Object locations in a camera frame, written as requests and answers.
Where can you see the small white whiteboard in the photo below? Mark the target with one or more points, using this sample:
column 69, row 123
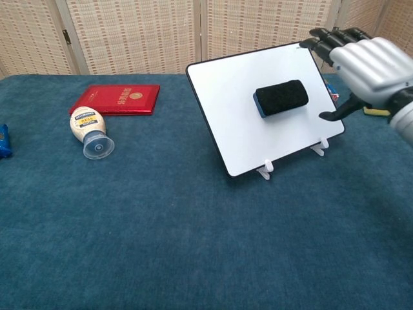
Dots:
column 232, row 113

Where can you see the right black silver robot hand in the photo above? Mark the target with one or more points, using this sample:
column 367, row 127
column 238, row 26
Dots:
column 371, row 71

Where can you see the mayonnaise squeeze bottle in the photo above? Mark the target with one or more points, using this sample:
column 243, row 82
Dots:
column 87, row 124

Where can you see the woven folding screen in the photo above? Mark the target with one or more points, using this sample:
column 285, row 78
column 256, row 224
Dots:
column 135, row 35

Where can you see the white plastic board foot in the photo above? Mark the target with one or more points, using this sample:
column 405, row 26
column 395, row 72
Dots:
column 321, row 147
column 267, row 168

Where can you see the black whiteboard eraser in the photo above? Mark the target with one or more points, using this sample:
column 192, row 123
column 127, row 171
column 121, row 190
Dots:
column 280, row 98

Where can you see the yellow sponge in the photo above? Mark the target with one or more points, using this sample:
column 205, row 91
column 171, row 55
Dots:
column 376, row 112

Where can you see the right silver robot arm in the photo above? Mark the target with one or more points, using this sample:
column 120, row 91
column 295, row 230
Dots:
column 405, row 124

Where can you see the blue table cloth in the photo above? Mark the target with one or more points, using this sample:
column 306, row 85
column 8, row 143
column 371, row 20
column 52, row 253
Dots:
column 161, row 226

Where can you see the blue snack packet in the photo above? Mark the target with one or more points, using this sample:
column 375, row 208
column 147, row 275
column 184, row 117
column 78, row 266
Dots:
column 4, row 142

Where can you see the red certificate book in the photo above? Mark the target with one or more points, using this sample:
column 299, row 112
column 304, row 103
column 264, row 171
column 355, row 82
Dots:
column 126, row 98

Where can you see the black screen hinge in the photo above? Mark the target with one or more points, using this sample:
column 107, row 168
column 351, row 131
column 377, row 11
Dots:
column 66, row 35

